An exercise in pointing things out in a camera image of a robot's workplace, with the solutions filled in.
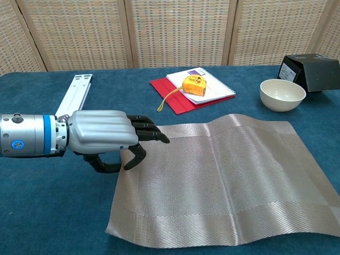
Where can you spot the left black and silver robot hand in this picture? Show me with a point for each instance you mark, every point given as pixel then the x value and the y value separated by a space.
pixel 101 130

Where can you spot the grey woven placemat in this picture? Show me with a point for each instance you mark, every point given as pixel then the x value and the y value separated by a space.
pixel 225 180

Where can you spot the white bowl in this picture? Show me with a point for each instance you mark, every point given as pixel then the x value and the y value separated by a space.
pixel 282 95

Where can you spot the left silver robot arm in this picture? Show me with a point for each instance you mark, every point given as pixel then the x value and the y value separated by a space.
pixel 26 135

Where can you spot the white folding laptop stand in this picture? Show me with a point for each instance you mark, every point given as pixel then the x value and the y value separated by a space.
pixel 75 93

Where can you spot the red folder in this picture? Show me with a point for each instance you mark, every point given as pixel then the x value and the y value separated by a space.
pixel 175 98

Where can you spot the blue table cloth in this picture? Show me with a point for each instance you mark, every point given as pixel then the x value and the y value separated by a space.
pixel 53 199

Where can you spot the yellow tape measure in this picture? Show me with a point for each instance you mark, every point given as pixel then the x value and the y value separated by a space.
pixel 195 86

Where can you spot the bamboo folding screen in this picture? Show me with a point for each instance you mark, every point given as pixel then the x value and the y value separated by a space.
pixel 172 32

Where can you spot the white spiral notebook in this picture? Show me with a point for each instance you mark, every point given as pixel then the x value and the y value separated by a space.
pixel 215 87

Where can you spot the black cardboard box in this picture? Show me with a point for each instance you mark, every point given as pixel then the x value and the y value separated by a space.
pixel 318 75

